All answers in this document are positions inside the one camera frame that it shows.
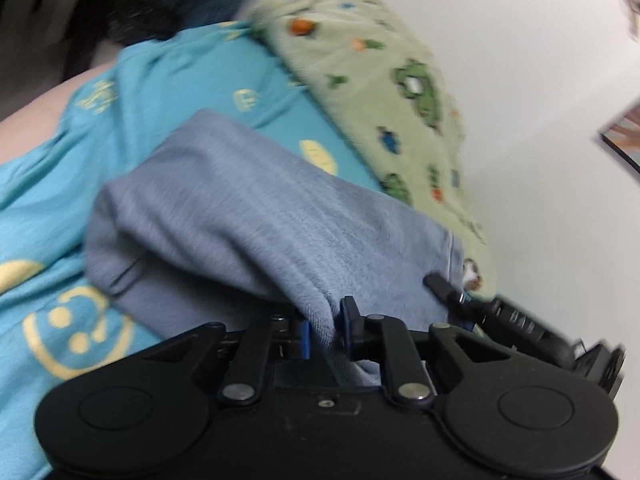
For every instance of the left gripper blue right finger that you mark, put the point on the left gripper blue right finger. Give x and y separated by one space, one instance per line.
397 350

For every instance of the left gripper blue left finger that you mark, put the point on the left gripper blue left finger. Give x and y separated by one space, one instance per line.
253 354

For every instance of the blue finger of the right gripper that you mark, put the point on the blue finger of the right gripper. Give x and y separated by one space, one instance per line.
445 293

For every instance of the blue denim jeans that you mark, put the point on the blue denim jeans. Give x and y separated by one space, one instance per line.
221 223

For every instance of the framed leaf picture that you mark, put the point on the framed leaf picture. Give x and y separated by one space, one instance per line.
623 136

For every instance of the teal smiley bed sheet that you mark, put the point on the teal smiley bed sheet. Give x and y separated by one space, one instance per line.
54 324

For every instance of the green cartoon fleece blanket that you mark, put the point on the green cartoon fleece blanket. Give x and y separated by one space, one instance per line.
379 85

